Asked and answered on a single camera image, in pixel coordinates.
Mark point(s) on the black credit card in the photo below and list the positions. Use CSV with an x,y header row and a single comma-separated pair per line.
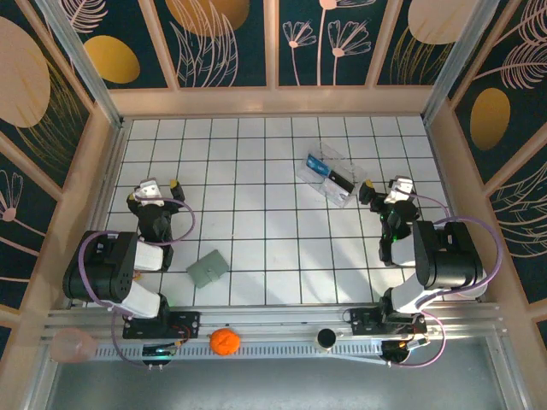
x,y
342,180

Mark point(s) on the clear plastic organizer box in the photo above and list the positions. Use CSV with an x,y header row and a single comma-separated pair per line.
x,y
329,156

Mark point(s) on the green card holder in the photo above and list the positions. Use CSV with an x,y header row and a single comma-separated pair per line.
x,y
207,269

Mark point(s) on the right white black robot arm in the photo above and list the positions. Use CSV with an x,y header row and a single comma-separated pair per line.
x,y
448,260

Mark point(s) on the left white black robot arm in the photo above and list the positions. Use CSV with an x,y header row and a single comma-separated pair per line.
x,y
107,269

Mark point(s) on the white credit card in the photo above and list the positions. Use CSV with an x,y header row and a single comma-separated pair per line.
x,y
334,191

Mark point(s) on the blue credit card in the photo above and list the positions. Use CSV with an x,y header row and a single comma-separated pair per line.
x,y
316,165

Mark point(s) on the white bowl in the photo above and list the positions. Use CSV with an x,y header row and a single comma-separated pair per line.
x,y
478,291

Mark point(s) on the black connector board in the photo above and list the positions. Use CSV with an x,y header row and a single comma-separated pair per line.
x,y
158,352
397,350

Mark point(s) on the orange ball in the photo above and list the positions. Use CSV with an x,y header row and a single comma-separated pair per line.
x,y
224,341

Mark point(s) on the translucent pink cup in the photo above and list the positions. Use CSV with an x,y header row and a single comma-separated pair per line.
x,y
72,345

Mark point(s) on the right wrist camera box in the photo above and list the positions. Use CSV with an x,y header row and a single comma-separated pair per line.
x,y
401,188

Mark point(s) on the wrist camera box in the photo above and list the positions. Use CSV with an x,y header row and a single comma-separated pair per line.
x,y
148,190
401,188

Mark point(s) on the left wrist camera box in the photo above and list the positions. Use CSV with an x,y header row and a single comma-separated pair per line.
x,y
148,190

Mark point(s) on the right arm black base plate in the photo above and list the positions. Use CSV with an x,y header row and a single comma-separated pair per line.
x,y
363,320

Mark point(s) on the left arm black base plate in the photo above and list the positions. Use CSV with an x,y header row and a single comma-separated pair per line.
x,y
190,324

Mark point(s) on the aluminium frame post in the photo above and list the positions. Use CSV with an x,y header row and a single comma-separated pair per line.
x,y
80,60
460,60

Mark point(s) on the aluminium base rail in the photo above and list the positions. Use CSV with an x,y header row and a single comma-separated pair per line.
x,y
278,316

